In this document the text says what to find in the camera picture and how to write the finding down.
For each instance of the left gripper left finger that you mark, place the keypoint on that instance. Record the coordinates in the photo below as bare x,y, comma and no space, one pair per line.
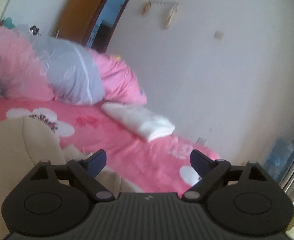
84,172

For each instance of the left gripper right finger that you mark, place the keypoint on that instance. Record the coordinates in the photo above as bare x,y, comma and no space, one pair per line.
211,173

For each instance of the beige zip hoodie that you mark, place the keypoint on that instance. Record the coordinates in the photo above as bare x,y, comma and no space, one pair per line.
38,199

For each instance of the blue plastic bag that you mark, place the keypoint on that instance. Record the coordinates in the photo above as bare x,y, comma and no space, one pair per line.
279,159

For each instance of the white folded garment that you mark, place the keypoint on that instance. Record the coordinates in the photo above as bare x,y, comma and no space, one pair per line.
139,120

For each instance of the pink grey floral duvet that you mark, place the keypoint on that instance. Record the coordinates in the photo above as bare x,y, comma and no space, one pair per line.
43,68

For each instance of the cluttered side table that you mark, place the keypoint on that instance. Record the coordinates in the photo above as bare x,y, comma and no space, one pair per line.
24,28

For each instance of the brown wooden door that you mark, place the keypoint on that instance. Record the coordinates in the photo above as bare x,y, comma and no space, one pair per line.
90,22

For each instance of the white wall switch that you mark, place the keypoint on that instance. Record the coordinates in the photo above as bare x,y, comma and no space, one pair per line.
218,35

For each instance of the wall coat hook rack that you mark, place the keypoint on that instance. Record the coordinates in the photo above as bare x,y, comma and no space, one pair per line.
166,11

